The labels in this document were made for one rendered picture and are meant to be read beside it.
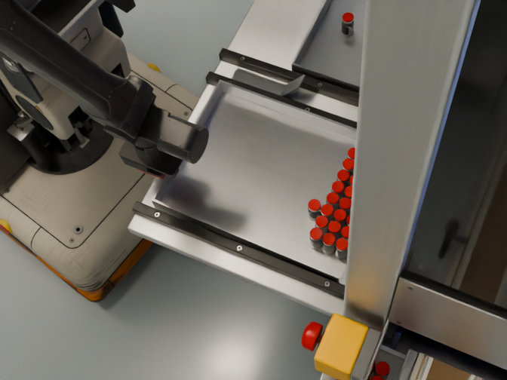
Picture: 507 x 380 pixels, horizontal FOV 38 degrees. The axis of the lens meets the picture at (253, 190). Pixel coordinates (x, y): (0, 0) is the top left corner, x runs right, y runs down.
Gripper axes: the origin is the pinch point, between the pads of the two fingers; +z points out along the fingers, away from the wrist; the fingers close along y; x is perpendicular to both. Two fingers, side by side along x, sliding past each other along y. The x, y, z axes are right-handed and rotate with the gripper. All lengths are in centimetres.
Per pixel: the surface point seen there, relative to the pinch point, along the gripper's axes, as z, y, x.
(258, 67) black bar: 0.3, 5.9, 26.0
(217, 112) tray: 2.1, 2.4, 15.4
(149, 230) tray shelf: 2.4, 1.6, -9.8
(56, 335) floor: 91, -42, -25
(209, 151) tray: 2.1, 4.5, 7.7
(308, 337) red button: -11.2, 35.1, -18.8
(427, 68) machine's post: -72, 42, -13
